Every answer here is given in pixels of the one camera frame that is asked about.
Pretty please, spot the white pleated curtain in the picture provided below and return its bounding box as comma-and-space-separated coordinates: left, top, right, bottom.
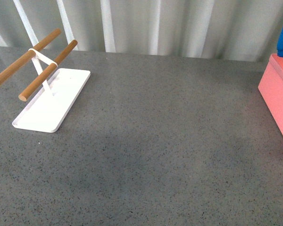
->
0, 0, 283, 62

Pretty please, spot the pink plastic box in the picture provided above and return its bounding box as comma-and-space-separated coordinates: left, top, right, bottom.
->
258, 54, 283, 135

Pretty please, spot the white rack with wooden bars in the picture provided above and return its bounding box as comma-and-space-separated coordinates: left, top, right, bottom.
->
0, 29, 91, 133

